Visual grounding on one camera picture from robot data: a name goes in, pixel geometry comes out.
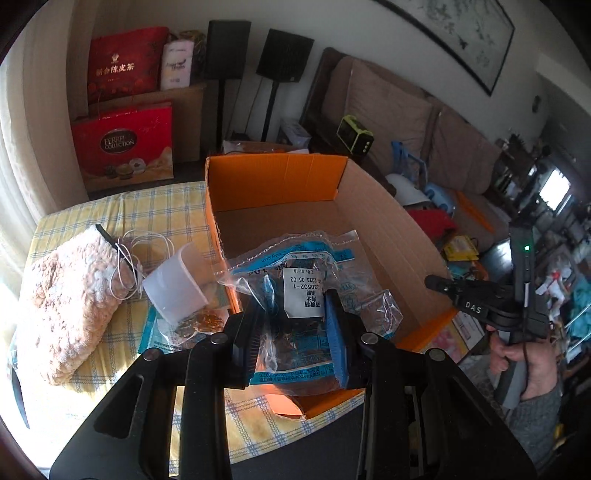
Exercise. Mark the bright red chocolate gift bag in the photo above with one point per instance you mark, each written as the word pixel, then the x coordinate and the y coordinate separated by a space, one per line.
pixel 120 147

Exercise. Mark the green and black radio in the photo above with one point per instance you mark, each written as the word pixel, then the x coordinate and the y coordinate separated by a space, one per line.
pixel 353 136

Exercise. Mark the red tea gift box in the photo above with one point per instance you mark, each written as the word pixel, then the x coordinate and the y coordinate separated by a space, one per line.
pixel 124 64

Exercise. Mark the white tissue pack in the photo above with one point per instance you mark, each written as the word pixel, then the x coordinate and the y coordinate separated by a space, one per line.
pixel 175 64

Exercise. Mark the clear bag of dark herbs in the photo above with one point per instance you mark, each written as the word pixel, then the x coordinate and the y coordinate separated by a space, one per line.
pixel 304 300

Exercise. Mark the yellow packet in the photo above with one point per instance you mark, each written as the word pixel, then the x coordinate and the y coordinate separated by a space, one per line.
pixel 461 249

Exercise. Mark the fluffy pink pouch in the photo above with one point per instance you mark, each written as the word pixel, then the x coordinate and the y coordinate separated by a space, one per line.
pixel 69 300

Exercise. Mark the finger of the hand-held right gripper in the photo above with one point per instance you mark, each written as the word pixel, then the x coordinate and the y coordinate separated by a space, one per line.
pixel 466 300

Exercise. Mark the white dome-shaped device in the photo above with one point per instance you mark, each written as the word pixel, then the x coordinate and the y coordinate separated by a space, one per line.
pixel 406 189

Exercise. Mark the black speaker on stand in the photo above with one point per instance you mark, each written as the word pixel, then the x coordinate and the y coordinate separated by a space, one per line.
pixel 284 55
pixel 226 50

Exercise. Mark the white plastic cup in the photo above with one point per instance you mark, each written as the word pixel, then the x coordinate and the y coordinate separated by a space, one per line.
pixel 175 286

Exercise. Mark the person's right forearm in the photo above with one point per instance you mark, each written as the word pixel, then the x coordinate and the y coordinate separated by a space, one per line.
pixel 535 424

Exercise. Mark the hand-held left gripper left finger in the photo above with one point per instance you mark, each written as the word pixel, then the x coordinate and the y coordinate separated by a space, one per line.
pixel 242 350

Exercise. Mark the clear bag of golden herbs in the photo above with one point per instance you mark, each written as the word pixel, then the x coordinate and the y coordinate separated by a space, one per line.
pixel 203 321

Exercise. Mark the person's right hand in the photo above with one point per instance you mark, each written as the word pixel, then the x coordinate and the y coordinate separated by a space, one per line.
pixel 538 369

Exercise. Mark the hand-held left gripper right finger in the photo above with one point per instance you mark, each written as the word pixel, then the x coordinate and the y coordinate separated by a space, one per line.
pixel 338 344

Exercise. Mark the blue and white massager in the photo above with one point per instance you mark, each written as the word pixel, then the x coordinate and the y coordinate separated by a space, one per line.
pixel 438 196

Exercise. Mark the brown sofa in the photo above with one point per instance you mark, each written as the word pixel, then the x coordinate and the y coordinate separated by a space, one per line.
pixel 369 101

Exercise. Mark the yellow plaid tablecloth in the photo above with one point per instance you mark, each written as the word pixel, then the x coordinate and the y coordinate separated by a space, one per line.
pixel 152 207

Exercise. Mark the plain brown cardboard box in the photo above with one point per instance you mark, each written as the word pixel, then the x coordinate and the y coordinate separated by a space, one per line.
pixel 187 124

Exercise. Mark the small white and blue box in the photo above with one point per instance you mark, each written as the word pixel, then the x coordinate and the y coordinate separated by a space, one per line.
pixel 294 133

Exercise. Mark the orange-edged cardboard box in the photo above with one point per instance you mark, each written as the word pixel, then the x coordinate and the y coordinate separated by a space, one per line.
pixel 286 194

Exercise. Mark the framed ink painting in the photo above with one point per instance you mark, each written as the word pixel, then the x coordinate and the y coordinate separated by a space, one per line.
pixel 461 37

